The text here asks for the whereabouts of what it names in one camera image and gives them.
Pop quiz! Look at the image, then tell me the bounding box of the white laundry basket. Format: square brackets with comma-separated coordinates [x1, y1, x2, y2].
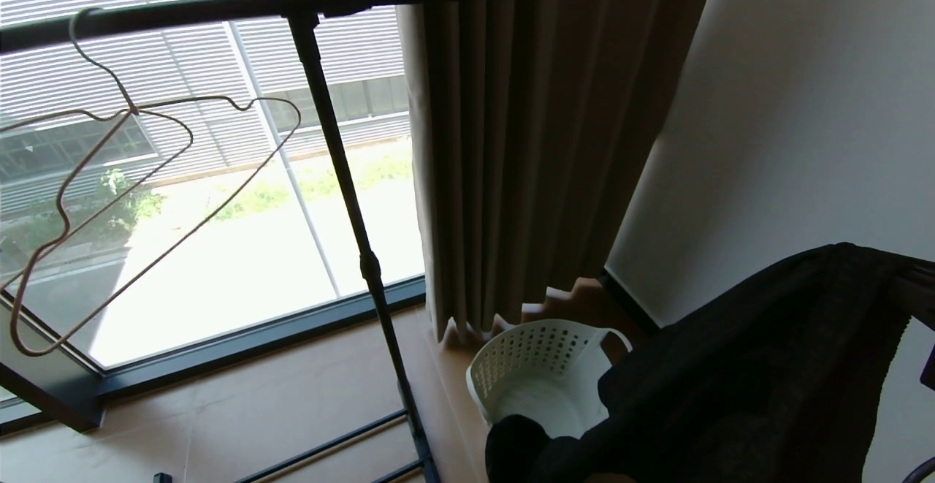
[466, 320, 633, 444]

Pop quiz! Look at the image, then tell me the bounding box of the pink clothes hanger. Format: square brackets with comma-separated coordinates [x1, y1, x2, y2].
[0, 108, 194, 292]
[9, 8, 302, 357]

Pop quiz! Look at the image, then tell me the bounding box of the black garment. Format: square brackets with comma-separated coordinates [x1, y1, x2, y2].
[526, 242, 935, 483]
[484, 414, 554, 483]

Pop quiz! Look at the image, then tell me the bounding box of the brown curtain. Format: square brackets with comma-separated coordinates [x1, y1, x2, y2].
[391, 0, 724, 345]

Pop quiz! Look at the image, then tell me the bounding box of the window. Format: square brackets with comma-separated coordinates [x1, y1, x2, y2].
[0, 0, 428, 436]

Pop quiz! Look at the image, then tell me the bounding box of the black clothes rack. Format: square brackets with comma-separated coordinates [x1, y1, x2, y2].
[0, 0, 562, 483]

